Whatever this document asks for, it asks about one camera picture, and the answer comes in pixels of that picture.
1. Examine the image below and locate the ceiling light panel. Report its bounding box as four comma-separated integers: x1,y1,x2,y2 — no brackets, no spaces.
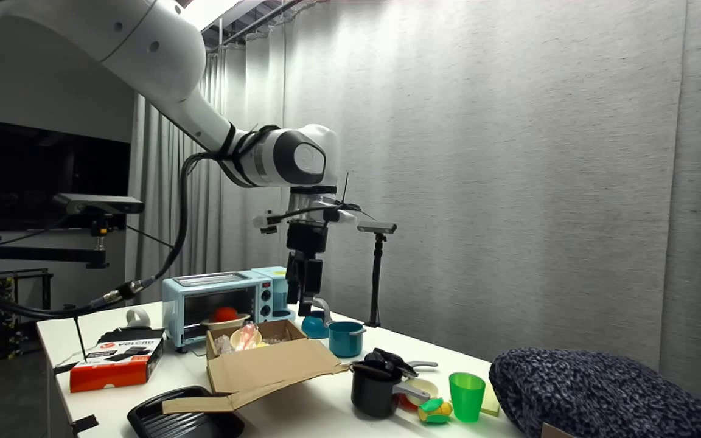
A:
175,0,243,35

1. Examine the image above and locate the thick black cable hose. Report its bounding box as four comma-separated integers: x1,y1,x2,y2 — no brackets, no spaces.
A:
0,124,285,323

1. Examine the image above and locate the brown cardboard box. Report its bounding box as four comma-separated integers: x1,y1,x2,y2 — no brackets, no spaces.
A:
160,316,352,417

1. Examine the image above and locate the teal kettle with grey handle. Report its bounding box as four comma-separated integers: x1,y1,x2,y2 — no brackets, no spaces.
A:
300,295,337,342

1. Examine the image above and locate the red toy tomato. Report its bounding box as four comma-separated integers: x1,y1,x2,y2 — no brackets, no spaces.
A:
213,304,243,323

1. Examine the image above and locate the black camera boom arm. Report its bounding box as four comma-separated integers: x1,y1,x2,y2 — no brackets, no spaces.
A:
0,228,115,278

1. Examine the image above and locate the green plastic cup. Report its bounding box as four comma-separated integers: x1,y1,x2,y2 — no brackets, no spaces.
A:
448,370,487,427

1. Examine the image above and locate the small white bowl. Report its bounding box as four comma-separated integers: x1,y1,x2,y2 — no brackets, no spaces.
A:
202,314,249,331

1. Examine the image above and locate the black toy pot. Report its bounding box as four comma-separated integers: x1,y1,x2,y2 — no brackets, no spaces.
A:
348,359,406,421

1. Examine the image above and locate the tan toy plate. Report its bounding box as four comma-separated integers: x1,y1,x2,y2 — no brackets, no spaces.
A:
229,323,271,353

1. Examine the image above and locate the flat orange box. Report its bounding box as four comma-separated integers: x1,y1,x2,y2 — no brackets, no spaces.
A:
68,336,167,394

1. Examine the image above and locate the light blue toy microwave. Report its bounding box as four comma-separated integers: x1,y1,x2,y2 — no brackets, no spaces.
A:
160,266,293,353

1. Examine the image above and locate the green and yellow toy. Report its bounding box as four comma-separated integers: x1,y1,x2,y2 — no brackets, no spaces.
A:
417,398,456,428

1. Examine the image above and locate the dark blue speckled cushion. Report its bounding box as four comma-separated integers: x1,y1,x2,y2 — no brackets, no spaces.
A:
487,349,701,438

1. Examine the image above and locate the small black camera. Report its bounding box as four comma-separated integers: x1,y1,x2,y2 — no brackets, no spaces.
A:
356,220,400,239

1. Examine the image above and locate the teal toy pot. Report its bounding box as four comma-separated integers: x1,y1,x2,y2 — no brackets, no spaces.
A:
326,320,369,361

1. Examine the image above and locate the yellow green cloth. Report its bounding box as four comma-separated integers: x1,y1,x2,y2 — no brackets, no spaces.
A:
481,385,505,421

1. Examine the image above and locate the dark equipment rack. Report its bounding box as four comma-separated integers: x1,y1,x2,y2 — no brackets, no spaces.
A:
0,266,53,364

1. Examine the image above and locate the pink toy utensil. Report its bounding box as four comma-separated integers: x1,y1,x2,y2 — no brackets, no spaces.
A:
240,322,264,349

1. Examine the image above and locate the small grey white object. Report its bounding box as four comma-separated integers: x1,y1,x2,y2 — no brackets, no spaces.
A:
124,308,153,331

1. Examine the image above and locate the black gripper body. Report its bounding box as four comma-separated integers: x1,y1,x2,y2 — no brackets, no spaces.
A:
285,222,331,263

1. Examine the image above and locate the black wall monitor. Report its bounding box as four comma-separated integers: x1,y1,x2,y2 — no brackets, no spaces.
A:
0,118,134,235

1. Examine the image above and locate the small black table clamp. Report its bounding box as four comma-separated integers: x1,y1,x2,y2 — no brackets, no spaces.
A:
68,412,102,434

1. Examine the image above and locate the black camera stand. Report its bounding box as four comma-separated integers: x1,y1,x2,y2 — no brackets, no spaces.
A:
365,232,390,328

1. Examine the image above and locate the black ribbed tray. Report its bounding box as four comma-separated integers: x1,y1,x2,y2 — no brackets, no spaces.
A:
128,388,249,438

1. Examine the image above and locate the black kitchen utensil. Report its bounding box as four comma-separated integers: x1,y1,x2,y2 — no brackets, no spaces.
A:
362,347,418,383

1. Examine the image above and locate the grey bar camera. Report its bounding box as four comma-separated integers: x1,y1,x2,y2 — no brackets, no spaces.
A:
53,193,146,216

